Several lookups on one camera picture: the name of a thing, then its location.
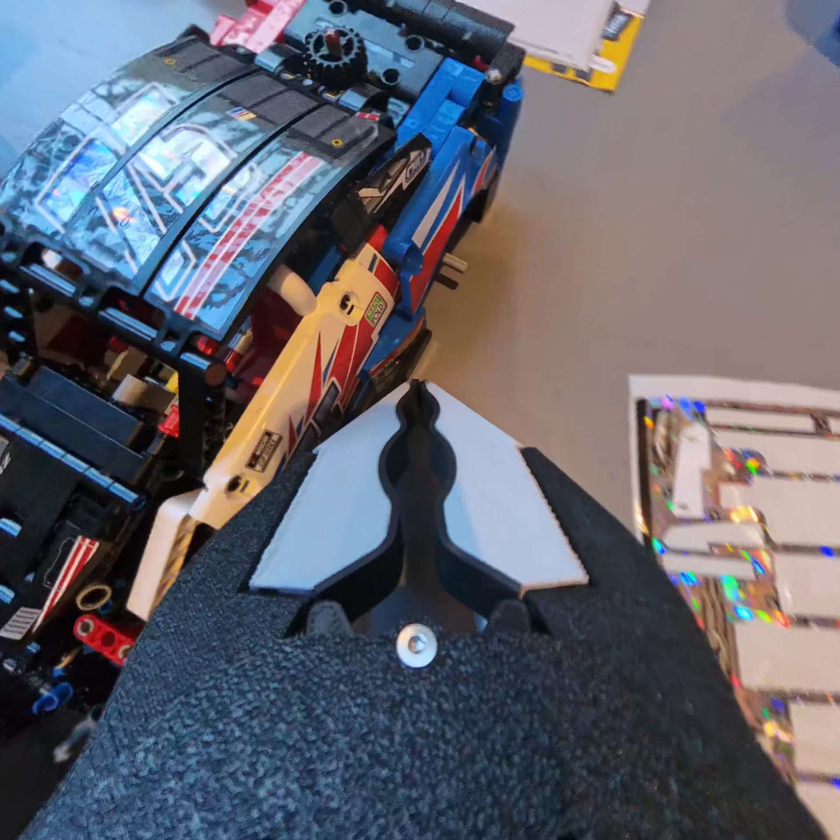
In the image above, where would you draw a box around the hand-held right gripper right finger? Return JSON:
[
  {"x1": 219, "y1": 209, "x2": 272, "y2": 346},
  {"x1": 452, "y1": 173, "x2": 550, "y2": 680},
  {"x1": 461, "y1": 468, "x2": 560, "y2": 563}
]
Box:
[{"x1": 422, "y1": 381, "x2": 589, "y2": 618}]

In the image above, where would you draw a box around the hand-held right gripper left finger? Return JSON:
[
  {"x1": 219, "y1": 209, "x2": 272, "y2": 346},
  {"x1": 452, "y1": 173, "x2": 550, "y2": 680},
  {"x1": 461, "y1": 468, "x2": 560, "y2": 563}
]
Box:
[{"x1": 249, "y1": 381, "x2": 419, "y2": 621}]

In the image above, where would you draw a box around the red white toy race car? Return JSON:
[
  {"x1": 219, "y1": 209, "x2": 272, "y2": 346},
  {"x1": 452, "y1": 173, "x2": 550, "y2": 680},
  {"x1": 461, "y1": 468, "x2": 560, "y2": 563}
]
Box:
[{"x1": 0, "y1": 0, "x2": 526, "y2": 756}]

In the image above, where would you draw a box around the holographic sticker sheet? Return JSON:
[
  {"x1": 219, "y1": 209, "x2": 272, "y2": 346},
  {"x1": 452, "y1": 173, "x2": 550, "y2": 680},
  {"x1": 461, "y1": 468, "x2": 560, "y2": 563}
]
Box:
[{"x1": 629, "y1": 374, "x2": 840, "y2": 840}]

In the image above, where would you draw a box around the open toy instruction booklet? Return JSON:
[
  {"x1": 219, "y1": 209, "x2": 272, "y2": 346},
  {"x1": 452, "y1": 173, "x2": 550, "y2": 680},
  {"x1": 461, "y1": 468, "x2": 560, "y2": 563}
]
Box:
[{"x1": 459, "y1": 0, "x2": 652, "y2": 93}]

